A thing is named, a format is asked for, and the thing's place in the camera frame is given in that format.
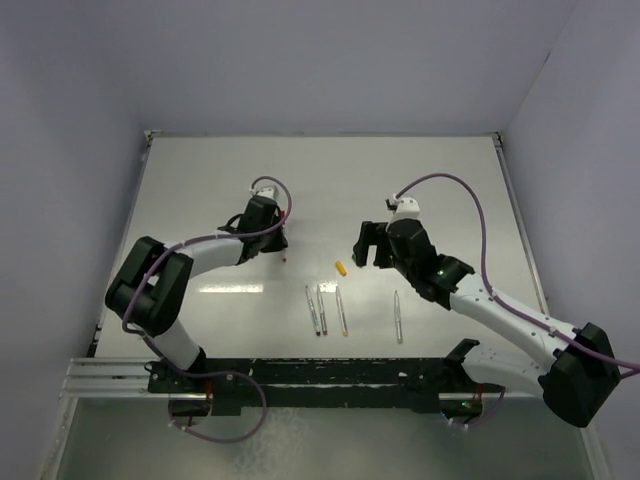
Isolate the red marker pen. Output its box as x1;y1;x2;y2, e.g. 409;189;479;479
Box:
280;210;288;263

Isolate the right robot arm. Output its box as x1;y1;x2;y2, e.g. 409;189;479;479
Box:
353;219;622;428

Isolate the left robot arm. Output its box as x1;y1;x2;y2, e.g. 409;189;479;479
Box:
105;186;288;392

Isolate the yellow pen cap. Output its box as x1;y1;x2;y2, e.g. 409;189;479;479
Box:
335;261;347;276

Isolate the green marker pen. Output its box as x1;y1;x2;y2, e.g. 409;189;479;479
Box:
394;290;403;344

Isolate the purple marker pen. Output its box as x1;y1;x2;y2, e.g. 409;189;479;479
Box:
316;284;328;336

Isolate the yellow marker pen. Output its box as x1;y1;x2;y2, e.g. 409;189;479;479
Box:
335;286;349;337

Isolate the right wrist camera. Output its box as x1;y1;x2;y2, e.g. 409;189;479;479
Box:
385;196;420;223

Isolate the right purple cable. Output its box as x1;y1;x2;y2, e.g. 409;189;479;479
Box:
397;172;636;376

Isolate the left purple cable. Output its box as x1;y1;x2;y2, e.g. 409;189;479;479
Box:
122;174;295;381

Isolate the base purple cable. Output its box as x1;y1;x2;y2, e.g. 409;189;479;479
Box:
167;377;267;444

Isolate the aluminium frame rail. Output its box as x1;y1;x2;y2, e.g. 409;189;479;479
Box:
61;358;149;399

